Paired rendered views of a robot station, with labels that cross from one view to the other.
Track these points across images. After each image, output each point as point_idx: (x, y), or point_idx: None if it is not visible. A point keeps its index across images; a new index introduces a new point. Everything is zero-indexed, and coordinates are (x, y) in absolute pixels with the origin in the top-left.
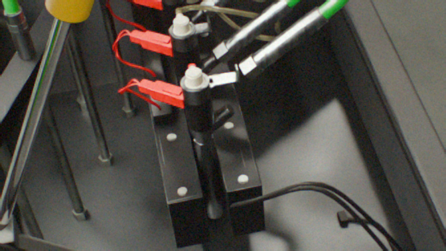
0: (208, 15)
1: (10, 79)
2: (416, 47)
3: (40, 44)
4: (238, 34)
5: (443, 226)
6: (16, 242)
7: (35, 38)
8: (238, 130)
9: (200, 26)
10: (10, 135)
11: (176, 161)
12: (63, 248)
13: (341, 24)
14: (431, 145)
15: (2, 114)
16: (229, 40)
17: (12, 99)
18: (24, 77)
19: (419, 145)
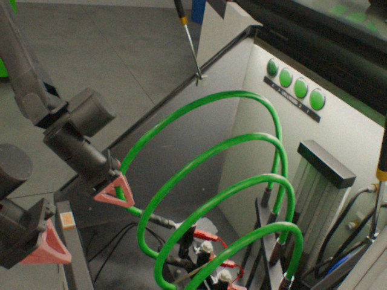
0: (196, 249)
1: (266, 219)
2: None
3: (266, 235)
4: (180, 258)
5: (82, 248)
6: (195, 75)
7: (270, 238)
8: (173, 269)
9: (199, 251)
10: None
11: (196, 254)
12: (188, 84)
13: None
14: (81, 283)
15: (259, 206)
16: (184, 260)
17: (259, 211)
18: (261, 220)
19: (86, 283)
